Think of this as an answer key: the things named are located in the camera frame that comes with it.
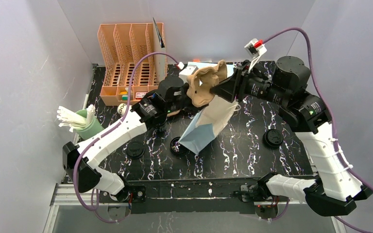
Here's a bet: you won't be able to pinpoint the brown cardboard cup carrier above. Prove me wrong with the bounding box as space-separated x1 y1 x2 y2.
186 60 227 107

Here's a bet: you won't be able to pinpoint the light blue paper bag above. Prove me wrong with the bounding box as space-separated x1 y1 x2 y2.
178 96 240 154

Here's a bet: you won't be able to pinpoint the white paper coffee cup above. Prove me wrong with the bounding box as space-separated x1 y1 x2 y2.
117 103 132 116

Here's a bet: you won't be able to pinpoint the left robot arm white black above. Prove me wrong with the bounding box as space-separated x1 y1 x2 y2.
62 76 191 195

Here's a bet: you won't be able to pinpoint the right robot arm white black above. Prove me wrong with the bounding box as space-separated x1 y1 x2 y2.
210 56 373 216

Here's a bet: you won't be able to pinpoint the black cup upright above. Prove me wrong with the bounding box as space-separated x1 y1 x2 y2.
153 117 167 132

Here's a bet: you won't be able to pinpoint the small red white box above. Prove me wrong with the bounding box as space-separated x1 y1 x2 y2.
135 92 147 100

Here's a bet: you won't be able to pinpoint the grey folder in organizer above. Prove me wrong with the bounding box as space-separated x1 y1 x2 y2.
153 18 167 82

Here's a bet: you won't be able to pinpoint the black cup with shiny contents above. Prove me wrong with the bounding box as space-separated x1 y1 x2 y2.
170 137 187 157

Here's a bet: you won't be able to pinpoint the green yellow small items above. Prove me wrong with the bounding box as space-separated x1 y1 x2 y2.
119 87 133 101

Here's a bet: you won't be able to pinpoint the black lid right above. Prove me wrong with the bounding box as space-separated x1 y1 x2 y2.
262 129 284 149

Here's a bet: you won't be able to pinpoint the black lid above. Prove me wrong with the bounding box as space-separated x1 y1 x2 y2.
262 129 284 149
126 141 145 159

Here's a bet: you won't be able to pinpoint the black lid left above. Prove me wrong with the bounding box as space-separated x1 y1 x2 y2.
126 141 145 159

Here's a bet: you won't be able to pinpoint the orange plastic file organizer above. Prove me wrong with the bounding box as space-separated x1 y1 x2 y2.
98 23 164 106

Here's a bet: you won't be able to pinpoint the green straw holder cup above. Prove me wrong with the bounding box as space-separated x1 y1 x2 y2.
74 117 104 140

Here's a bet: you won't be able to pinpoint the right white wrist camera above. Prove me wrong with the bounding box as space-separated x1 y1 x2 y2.
244 38 267 71

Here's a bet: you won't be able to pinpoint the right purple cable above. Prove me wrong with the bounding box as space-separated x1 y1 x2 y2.
262 27 373 233

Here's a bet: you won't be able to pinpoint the purple cable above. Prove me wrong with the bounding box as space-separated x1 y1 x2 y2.
73 52 186 224
262 27 373 233

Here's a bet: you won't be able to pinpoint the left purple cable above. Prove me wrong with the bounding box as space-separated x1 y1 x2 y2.
73 52 186 224

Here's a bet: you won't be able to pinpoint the black base rail bar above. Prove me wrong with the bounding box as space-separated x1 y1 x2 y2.
98 175 305 215

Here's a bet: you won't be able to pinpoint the aluminium frame rail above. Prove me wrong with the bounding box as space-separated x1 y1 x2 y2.
43 183 100 233

